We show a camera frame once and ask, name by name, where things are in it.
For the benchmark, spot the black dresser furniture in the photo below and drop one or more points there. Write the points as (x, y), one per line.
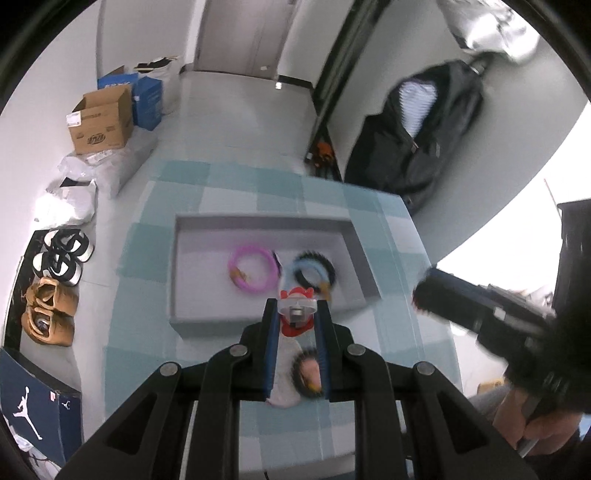
(573, 278)

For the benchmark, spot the navy Jordan shoe box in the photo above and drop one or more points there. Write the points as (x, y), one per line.
(42, 410)

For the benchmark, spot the grey plastic parcel bag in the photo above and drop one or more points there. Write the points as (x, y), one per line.
(111, 169)

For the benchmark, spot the blue cardboard box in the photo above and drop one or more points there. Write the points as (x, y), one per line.
(146, 95)

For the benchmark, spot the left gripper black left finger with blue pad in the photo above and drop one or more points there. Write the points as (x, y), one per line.
(256, 372)

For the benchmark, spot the striped shirt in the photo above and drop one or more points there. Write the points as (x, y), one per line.
(416, 101)

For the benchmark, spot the red and white hair clip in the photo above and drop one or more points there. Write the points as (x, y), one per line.
(297, 308)

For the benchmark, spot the black hanging jacket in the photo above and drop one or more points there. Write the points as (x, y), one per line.
(386, 158)

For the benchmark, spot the black white slide sandal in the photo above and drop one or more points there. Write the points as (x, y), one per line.
(72, 241)

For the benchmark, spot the black tripod with orange parts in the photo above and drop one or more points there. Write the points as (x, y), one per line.
(321, 160)

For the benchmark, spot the person's right hand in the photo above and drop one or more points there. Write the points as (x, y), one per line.
(551, 431)

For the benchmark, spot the white plastic parcel bag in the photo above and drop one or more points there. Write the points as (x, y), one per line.
(62, 206)

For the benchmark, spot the brown cardboard box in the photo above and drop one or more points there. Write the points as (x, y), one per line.
(102, 120)

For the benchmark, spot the white round pin badge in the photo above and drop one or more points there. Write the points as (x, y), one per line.
(284, 394)

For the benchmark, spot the tan suede shoe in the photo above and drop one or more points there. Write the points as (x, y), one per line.
(47, 327)
(52, 295)

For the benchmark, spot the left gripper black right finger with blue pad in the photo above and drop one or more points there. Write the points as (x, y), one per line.
(332, 340)

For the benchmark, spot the grey door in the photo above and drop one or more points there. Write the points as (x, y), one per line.
(243, 37)

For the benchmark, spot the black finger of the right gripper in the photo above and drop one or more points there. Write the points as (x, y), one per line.
(451, 298)

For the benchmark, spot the white plastic bag of items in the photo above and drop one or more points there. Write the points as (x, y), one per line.
(167, 71)

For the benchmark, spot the grey cardboard tray box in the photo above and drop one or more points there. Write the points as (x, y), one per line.
(223, 268)

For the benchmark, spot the pink heart plush clip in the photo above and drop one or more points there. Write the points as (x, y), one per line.
(310, 375)

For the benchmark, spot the silver plastic bag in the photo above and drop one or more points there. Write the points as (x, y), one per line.
(490, 26)

